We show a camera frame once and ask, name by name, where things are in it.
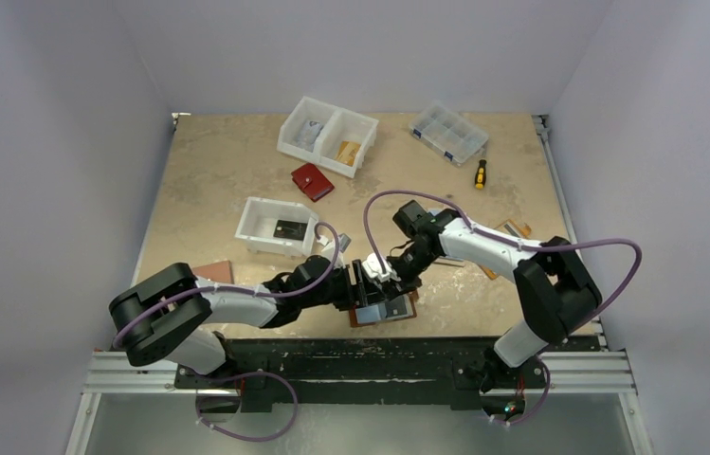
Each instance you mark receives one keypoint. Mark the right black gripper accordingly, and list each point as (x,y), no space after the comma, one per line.
(396,276)

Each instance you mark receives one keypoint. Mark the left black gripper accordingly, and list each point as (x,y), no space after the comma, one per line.
(359,293)

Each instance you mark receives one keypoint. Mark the grey magnetic stripe card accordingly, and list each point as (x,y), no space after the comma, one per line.
(398,308)

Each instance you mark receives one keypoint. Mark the tan leather card holder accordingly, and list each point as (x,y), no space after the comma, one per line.
(373,314)

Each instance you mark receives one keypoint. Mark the small white plastic bin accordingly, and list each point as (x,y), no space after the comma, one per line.
(256,226)

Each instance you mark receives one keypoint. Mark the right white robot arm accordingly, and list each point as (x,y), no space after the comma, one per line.
(556,291)

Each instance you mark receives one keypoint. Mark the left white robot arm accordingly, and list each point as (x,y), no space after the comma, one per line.
(161,316)

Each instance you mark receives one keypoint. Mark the blue card white tray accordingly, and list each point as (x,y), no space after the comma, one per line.
(446,260)

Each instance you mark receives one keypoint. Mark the black card in bin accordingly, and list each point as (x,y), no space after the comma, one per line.
(290,230)

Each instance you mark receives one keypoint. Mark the red leather card holder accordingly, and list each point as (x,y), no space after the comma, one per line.
(312,182)

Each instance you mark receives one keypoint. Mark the pink leather card holder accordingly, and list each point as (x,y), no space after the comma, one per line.
(216,272)

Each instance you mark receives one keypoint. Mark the gold card in bin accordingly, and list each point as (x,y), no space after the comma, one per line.
(347,153)

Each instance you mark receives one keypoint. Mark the patterned card in bin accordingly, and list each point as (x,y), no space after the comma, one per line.
(308,134)

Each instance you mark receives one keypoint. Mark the yellow black screwdriver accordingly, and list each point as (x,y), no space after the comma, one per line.
(480,175)

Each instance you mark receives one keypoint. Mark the white two-compartment bin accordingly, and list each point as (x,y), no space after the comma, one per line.
(340,124)

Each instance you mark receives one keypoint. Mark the clear plastic organizer box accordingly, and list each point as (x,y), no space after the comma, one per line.
(449,134)

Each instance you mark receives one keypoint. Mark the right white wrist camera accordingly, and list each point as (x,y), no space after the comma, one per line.
(377,269)

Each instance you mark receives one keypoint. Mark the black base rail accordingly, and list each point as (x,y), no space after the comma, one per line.
(462,373)

